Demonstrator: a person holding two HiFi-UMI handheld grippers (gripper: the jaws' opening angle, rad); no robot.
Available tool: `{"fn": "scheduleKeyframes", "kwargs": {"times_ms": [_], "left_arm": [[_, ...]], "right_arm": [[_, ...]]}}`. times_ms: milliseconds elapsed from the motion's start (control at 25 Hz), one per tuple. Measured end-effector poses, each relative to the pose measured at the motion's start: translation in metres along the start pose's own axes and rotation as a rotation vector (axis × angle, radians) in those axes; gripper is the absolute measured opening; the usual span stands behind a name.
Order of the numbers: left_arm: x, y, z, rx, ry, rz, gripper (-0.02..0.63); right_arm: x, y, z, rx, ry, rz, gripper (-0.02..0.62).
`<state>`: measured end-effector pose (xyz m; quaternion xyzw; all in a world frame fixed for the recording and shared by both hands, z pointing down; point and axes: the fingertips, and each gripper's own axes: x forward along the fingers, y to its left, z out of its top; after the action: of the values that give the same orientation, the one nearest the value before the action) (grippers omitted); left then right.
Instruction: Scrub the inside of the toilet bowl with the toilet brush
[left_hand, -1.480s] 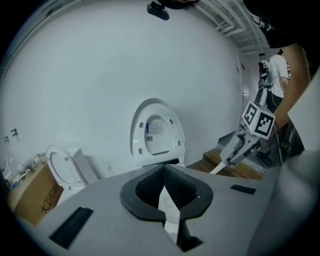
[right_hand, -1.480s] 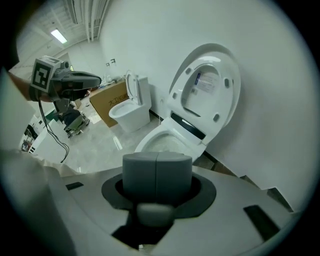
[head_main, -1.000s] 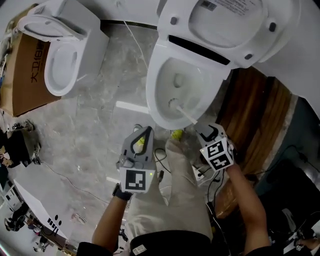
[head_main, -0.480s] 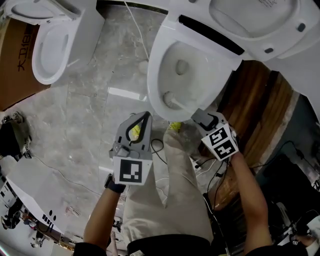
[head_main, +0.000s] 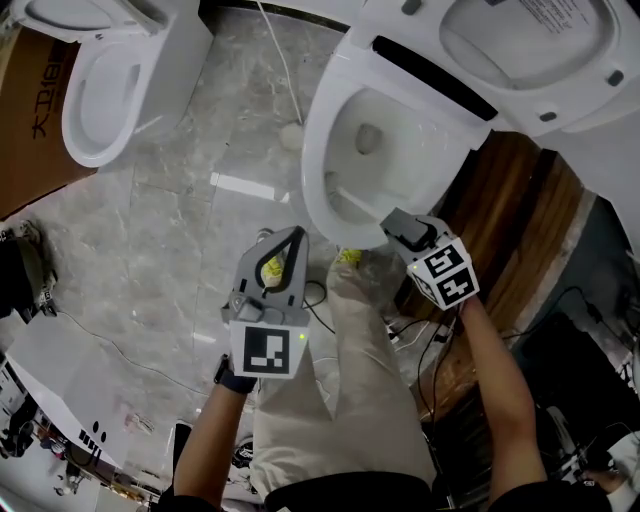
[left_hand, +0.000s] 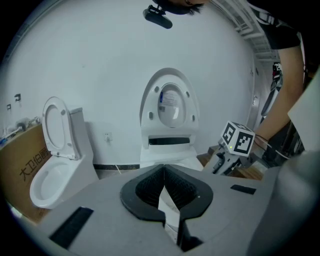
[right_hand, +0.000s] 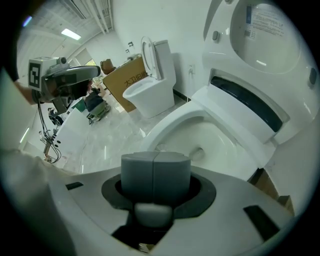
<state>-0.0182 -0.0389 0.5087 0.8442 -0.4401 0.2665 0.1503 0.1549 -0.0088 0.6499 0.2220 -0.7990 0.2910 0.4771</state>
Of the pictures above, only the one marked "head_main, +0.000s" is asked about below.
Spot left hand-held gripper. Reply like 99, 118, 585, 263
221, 225, 311, 380

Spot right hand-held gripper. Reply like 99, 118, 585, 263
380, 207, 481, 312

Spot white toilet brush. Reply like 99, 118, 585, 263
323, 171, 389, 224

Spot white smart toilet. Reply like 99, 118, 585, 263
301, 0, 640, 251

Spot person's right forearm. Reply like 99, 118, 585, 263
458, 297, 549, 506

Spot person's left forearm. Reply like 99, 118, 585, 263
172, 374, 259, 501

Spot compact white toilet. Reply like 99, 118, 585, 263
9, 0, 214, 169

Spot person's left shoe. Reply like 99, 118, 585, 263
257, 227, 290, 290

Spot brown wooden plank stack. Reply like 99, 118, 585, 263
394, 130, 596, 421

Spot black wrist watch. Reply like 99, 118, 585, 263
213, 353, 259, 396

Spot white round floor cap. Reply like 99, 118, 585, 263
279, 123, 305, 150

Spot person's beige trousers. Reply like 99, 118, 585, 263
249, 247, 436, 501

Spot dark raised platform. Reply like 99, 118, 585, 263
499, 194, 640, 351

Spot black storage case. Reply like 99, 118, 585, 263
519, 314, 634, 451

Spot person's black shirt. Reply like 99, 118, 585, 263
159, 471, 614, 512

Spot white board panel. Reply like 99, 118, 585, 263
4, 309, 136, 469

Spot large cardboard box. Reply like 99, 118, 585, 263
0, 27, 99, 221

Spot black device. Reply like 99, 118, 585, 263
0, 394, 40, 459

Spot looped black floor cable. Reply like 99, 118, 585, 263
302, 279, 337, 335

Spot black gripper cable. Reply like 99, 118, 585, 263
389, 304, 461, 426

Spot long black cable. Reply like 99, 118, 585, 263
499, 285, 629, 344

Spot white floor cable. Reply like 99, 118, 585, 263
255, 0, 305, 125

